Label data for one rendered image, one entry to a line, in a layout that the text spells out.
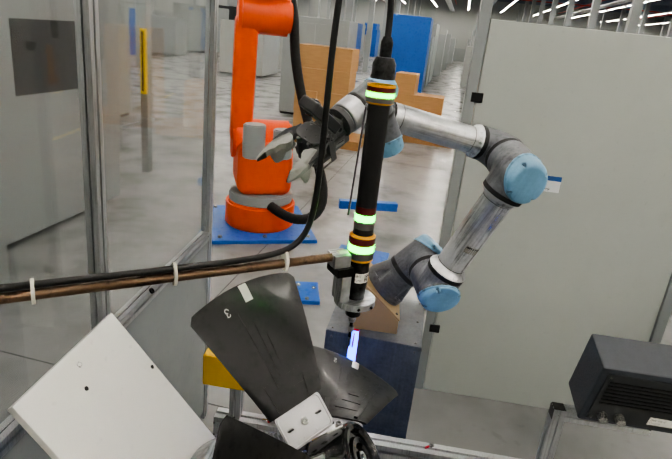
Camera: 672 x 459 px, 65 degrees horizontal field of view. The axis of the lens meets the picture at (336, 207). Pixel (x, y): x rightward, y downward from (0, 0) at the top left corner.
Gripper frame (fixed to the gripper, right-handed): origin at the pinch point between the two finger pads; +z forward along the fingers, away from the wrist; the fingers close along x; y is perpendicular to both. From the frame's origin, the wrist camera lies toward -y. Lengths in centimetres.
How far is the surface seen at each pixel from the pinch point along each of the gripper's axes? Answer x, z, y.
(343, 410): -36, 21, 28
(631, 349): -72, -38, 48
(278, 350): -26.1, 24.7, 8.5
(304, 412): -35.0, 28.2, 14.7
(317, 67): 489, -416, 458
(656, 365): -78, -37, 47
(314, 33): 677, -576, 558
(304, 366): -30.3, 23.1, 11.8
